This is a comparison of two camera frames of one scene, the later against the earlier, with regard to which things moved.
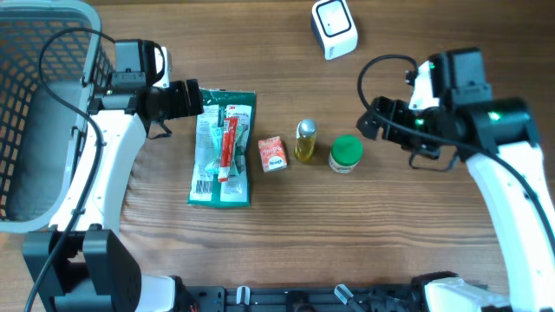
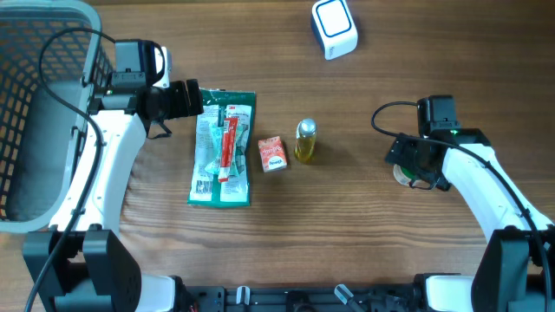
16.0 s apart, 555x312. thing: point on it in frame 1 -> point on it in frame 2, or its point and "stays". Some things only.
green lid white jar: x=345 y=154 -> x=404 y=178
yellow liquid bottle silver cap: x=305 y=139 stays
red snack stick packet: x=228 y=143 stays
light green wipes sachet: x=217 y=134 stays
